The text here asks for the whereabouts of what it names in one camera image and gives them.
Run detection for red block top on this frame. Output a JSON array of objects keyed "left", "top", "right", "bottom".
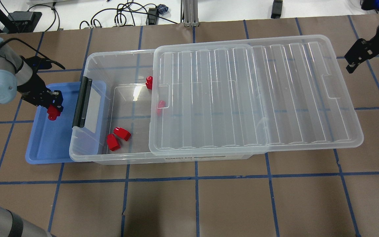
[{"left": 145, "top": 76, "right": 153, "bottom": 90}]

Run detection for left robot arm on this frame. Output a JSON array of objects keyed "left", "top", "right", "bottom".
[{"left": 0, "top": 37, "right": 64, "bottom": 237}]

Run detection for blue plastic tray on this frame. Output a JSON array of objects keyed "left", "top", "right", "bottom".
[{"left": 25, "top": 81, "right": 107, "bottom": 164}]

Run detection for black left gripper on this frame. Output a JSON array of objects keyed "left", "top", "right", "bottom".
[{"left": 22, "top": 79, "right": 64, "bottom": 113}]

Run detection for aluminium frame post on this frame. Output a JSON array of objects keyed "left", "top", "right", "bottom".
[{"left": 181, "top": 0, "right": 200, "bottom": 27}]

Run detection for red block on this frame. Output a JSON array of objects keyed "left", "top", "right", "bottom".
[
  {"left": 157, "top": 100, "right": 166, "bottom": 117},
  {"left": 47, "top": 105, "right": 61, "bottom": 120},
  {"left": 114, "top": 127, "right": 132, "bottom": 141},
  {"left": 145, "top": 76, "right": 153, "bottom": 90},
  {"left": 106, "top": 133, "right": 121, "bottom": 151}
]

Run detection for black equipment box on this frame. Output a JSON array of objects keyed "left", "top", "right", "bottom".
[{"left": 1, "top": 11, "right": 42, "bottom": 33}]

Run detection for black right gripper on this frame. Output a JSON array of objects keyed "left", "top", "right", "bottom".
[{"left": 344, "top": 36, "right": 379, "bottom": 74}]

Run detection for black power adapter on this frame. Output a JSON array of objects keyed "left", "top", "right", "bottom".
[{"left": 270, "top": 0, "right": 283, "bottom": 18}]

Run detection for clear plastic storage box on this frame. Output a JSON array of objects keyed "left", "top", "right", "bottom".
[{"left": 69, "top": 44, "right": 269, "bottom": 165}]

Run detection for clear plastic box lid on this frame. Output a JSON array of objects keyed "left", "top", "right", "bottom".
[{"left": 148, "top": 35, "right": 364, "bottom": 158}]

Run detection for black box latch handle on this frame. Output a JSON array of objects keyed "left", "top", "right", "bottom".
[{"left": 72, "top": 76, "right": 93, "bottom": 128}]

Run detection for black cables on desk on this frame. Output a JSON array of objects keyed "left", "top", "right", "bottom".
[{"left": 28, "top": 0, "right": 180, "bottom": 32}]

